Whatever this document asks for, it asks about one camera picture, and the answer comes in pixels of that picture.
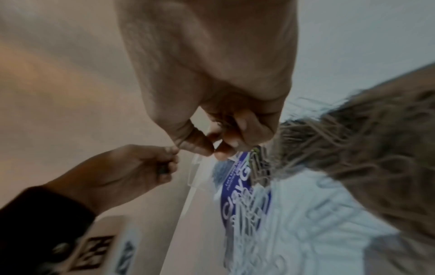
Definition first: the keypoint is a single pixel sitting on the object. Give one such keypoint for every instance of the person's right hand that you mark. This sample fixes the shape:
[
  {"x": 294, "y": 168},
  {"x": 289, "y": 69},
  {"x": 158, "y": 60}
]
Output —
[{"x": 217, "y": 67}]

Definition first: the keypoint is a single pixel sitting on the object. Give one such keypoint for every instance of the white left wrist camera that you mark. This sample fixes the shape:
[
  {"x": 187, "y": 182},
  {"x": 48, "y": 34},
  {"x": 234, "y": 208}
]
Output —
[{"x": 117, "y": 247}]

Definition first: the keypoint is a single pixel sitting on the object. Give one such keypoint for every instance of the black left wristband with markers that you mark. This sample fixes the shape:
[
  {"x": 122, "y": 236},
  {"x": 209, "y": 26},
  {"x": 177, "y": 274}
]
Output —
[{"x": 44, "y": 231}]

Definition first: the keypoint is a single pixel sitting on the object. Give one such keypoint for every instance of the pile of mixed paper clips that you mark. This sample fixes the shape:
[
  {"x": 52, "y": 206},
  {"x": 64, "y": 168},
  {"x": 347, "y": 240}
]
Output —
[{"x": 326, "y": 174}]

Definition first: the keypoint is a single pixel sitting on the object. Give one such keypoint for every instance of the clear plastic two-compartment box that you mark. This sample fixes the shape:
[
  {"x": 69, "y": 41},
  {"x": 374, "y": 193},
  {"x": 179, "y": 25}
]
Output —
[{"x": 200, "y": 172}]

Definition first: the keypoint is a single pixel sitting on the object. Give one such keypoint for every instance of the person's left hand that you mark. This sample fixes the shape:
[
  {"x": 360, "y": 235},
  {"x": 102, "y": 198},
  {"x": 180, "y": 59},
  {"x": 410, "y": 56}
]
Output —
[{"x": 112, "y": 177}]

